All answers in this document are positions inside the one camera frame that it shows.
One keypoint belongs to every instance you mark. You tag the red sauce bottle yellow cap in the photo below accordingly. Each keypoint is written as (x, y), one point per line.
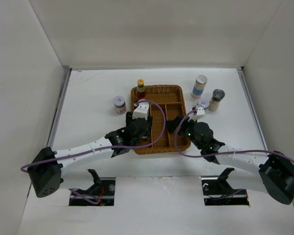
(140, 92)

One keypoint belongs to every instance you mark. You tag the grey lid salt grinder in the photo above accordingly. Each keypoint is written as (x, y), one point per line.
(217, 97)

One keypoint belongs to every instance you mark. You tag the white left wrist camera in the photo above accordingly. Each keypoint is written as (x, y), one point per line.
(141, 110)

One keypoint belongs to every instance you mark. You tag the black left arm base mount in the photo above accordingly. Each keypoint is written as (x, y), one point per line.
(101, 192)

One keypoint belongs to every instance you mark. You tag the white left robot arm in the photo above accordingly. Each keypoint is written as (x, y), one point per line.
(49, 168)

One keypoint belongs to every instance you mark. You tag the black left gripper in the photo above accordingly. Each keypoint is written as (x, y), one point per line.
(129, 120)

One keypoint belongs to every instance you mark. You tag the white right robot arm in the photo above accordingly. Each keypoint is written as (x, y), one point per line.
(274, 169)

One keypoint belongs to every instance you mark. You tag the small jar red label lid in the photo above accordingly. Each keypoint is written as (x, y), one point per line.
(119, 104)

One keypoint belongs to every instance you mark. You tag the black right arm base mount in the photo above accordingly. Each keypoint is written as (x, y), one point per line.
(218, 192)

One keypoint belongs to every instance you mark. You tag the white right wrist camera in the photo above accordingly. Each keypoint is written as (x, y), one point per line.
(198, 112)

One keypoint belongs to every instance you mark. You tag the brown wicker divided basket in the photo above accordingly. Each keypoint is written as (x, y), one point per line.
(171, 104)

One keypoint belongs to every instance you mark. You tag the silver lid blue label bottle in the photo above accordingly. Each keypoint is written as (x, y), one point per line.
(199, 86)

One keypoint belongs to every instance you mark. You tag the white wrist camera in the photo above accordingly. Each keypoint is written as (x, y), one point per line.
(198, 112)
(141, 110)

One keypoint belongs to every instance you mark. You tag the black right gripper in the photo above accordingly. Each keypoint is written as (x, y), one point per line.
(171, 124)

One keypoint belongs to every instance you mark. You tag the metal table edge rail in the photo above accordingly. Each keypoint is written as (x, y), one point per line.
(58, 107)

